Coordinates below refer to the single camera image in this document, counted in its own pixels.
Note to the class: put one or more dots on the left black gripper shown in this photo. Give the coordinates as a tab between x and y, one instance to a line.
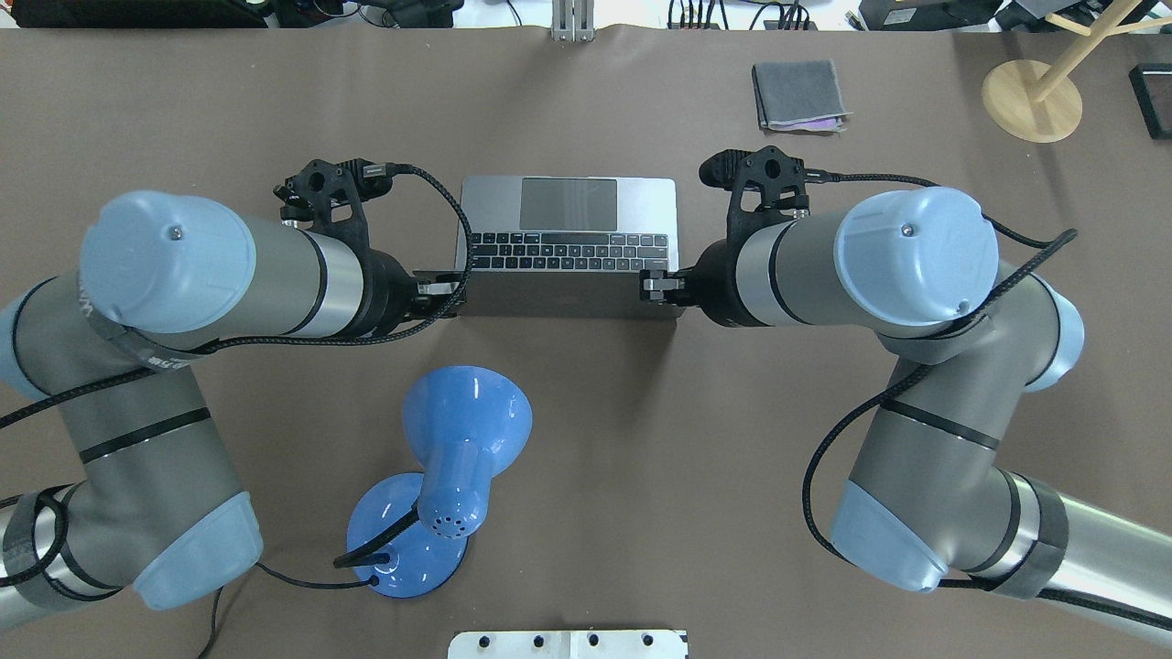
385	291

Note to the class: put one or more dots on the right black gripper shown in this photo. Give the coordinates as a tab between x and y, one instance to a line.
713	286

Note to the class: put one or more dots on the grey laptop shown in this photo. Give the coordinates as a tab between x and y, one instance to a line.
566	247

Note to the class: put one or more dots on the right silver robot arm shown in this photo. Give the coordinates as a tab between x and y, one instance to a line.
925	506

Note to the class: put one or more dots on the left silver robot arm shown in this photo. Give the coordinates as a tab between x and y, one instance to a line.
165	280

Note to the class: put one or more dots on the folded grey cloth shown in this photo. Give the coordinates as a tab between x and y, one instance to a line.
798	96

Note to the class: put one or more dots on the blue desk lamp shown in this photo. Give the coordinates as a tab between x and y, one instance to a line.
408	534

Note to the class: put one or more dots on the wooden mug tree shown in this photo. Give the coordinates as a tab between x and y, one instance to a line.
1036	101

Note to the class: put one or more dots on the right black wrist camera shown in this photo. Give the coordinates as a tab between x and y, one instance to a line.
767	180

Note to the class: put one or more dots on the aluminium frame post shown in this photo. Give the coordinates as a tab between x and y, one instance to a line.
573	21

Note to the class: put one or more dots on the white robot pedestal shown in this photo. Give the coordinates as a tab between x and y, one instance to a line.
632	643

